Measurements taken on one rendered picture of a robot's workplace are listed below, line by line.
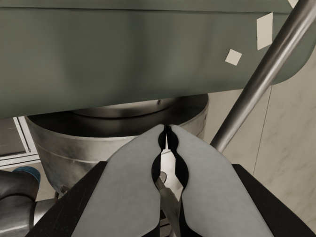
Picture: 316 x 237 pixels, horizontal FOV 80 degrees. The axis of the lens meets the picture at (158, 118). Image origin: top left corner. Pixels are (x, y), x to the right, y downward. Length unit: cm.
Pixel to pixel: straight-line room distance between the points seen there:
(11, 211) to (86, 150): 33
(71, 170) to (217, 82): 21
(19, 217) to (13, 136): 99
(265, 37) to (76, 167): 26
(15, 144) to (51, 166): 120
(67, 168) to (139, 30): 20
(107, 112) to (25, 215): 33
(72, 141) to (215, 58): 18
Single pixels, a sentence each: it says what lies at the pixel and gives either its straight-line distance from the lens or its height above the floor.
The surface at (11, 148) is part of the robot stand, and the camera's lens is 153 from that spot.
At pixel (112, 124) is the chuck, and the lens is 25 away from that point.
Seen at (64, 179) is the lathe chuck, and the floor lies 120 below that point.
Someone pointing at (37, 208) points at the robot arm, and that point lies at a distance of 52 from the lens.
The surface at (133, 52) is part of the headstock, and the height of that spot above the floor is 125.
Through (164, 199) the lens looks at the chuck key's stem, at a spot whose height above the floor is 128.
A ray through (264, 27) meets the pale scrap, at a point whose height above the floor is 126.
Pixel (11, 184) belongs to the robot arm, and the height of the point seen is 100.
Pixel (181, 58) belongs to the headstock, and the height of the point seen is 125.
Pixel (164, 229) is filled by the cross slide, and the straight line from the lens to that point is 95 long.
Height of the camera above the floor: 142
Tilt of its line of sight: 56 degrees down
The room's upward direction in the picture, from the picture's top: 144 degrees clockwise
